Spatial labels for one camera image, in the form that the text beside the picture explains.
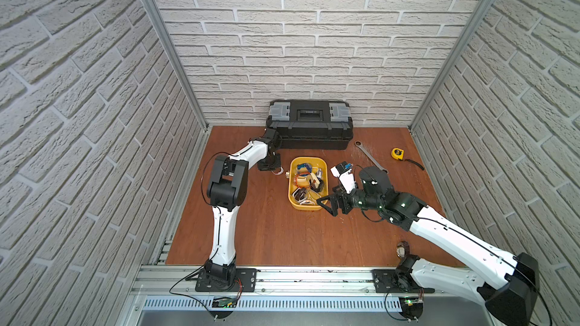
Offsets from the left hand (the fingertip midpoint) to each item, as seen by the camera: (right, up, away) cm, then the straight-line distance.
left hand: (276, 163), depth 103 cm
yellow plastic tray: (+20, +1, -5) cm, 20 cm away
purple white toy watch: (+19, -4, -7) cm, 21 cm away
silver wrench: (+42, +9, +10) cm, 44 cm away
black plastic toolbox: (+16, +18, -6) cm, 25 cm away
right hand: (+20, -8, -31) cm, 38 cm away
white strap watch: (+3, -3, -3) cm, 6 cm away
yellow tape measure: (+59, +5, +3) cm, 59 cm away
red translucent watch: (+13, -3, -2) cm, 13 cm away
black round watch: (+19, -9, -10) cm, 24 cm away
